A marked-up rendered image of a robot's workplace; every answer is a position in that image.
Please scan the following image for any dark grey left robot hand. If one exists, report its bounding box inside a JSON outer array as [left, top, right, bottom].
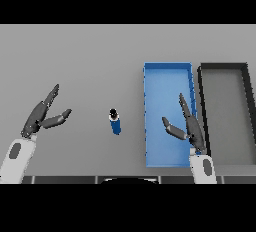
[[20, 83, 73, 140]]

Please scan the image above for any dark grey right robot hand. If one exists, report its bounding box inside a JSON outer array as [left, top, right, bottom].
[[161, 92, 208, 155]]

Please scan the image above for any blue bin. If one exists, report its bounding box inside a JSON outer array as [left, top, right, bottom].
[[142, 61, 199, 169]]

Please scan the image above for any dark grey bin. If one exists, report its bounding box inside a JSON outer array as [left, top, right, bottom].
[[197, 62, 256, 167]]

